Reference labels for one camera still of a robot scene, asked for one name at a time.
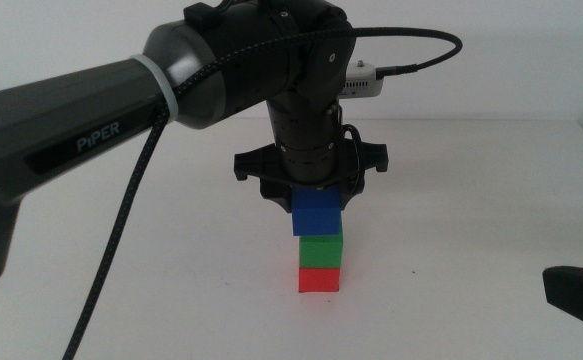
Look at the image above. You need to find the blue cube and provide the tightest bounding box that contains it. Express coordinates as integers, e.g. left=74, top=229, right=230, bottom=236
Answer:
left=290, top=185, right=344, bottom=237

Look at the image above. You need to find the green cube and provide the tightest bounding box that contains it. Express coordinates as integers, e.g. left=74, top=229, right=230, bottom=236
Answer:
left=298, top=224, right=345, bottom=269

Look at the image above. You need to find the red cube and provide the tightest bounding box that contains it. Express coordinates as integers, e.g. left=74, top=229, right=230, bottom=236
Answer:
left=298, top=266, right=342, bottom=294

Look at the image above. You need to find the thin black left gripper cable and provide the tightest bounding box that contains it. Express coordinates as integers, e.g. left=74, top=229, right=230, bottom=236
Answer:
left=340, top=123, right=368, bottom=194

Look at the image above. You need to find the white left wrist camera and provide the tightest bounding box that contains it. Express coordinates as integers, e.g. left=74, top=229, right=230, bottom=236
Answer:
left=339, top=59, right=386, bottom=99

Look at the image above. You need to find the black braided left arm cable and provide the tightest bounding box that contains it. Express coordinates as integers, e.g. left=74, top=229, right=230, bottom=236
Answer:
left=60, top=26, right=465, bottom=360

